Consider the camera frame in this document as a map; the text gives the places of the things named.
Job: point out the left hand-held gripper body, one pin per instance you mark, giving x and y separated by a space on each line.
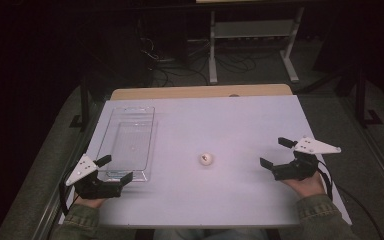
95 190

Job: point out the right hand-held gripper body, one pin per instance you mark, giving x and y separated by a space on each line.
296 168

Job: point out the clear plastic tray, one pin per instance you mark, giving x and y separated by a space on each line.
126 143

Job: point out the small white ball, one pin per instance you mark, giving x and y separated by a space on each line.
205 159

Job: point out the person's left hand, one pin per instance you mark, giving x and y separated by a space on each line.
91 202

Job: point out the person's right hand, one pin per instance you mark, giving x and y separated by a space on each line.
308 187

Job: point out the black metal stand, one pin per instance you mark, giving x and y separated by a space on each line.
84 100
360 96

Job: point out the wooden table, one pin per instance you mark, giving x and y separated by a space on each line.
200 91

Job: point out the white metal desk frame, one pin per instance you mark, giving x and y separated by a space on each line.
251 29

